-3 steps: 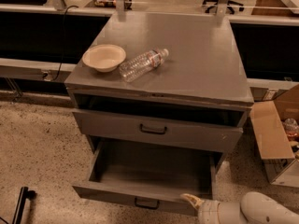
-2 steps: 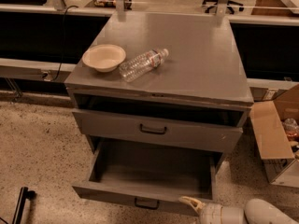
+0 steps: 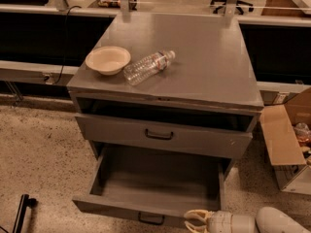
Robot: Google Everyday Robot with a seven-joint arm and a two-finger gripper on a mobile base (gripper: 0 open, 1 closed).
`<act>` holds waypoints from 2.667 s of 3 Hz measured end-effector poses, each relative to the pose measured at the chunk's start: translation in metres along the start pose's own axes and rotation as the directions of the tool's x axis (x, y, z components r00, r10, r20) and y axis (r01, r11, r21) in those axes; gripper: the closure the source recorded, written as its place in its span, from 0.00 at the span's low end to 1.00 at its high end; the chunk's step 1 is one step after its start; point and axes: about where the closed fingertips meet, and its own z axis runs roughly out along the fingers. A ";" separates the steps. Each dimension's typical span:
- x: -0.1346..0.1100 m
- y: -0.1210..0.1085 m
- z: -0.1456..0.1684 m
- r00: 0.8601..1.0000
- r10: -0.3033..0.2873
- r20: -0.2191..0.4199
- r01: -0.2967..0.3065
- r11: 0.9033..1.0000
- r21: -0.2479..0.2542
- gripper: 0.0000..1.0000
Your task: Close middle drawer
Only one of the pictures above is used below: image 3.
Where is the black power cable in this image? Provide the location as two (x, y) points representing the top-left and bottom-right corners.
(52, 5), (83, 85)

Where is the grey drawer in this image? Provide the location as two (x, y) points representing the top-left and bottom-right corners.
(76, 114), (252, 159)
(73, 145), (224, 227)

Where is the plastic bottle in box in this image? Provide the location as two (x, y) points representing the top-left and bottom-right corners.
(294, 122), (311, 146)

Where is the black stand on floor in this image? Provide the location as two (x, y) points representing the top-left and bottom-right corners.
(13, 194), (37, 233)

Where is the grey top drawer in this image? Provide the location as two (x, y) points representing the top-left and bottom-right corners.
(76, 114), (252, 159)

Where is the black office chair base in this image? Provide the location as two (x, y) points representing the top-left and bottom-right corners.
(210, 0), (256, 16)

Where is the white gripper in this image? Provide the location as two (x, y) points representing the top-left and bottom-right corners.
(184, 210), (232, 233)

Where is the clear plastic water bottle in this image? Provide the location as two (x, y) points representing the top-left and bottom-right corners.
(123, 50), (176, 85)

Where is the grey metal drawer cabinet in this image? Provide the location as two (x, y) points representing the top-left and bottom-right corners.
(66, 11), (264, 180)

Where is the open cardboard box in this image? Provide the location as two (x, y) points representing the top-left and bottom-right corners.
(259, 88), (311, 195)

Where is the beige paper bowl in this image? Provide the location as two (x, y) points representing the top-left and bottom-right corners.
(86, 47), (131, 76)

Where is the wooden cabinet top right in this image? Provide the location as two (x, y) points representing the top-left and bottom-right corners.
(261, 0), (311, 17)

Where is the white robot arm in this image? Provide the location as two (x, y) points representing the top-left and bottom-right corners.
(184, 207), (311, 233)

